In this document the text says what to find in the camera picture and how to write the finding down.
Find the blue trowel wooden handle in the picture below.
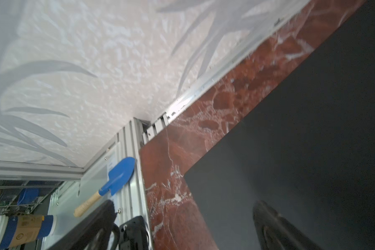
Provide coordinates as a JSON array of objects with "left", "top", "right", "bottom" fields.
[{"left": 74, "top": 157, "right": 136, "bottom": 217}]

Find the black file folder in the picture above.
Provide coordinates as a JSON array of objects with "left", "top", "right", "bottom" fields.
[{"left": 184, "top": 1, "right": 375, "bottom": 250}]

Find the blue white roll package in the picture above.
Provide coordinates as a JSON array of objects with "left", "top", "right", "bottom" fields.
[{"left": 0, "top": 215, "right": 57, "bottom": 250}]

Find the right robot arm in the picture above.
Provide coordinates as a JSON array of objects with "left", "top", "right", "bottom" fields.
[{"left": 50, "top": 200, "right": 320, "bottom": 250}]

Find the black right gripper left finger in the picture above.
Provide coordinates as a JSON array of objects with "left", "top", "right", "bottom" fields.
[{"left": 50, "top": 200, "right": 116, "bottom": 250}]

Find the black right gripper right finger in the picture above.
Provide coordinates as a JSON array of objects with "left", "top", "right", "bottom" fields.
[{"left": 253, "top": 201, "right": 321, "bottom": 250}]

